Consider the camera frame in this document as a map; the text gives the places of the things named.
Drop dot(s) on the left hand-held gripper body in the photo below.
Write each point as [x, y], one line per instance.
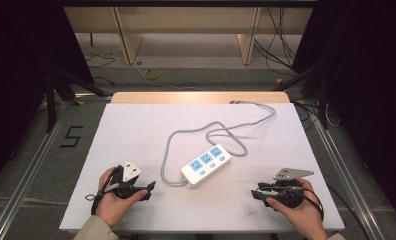
[126, 186]

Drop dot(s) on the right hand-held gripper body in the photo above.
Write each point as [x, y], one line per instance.
[287, 193]

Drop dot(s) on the person's left hand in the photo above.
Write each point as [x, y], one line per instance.
[111, 206]

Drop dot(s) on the person's right hand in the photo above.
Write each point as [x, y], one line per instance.
[302, 216]

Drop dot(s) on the white table board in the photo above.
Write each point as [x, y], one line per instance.
[126, 133]

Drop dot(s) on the white power strip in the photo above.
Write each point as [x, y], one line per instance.
[206, 165]

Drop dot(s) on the black metal stand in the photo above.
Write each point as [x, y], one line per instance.
[322, 96]
[52, 100]

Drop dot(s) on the yellow tape roll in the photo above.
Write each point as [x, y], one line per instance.
[151, 74]

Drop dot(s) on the black curtain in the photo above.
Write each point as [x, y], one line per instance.
[19, 83]
[369, 83]

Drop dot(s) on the light wooden desk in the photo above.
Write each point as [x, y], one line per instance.
[186, 18]

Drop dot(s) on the metal floor rail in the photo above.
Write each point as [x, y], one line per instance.
[346, 173]
[26, 173]

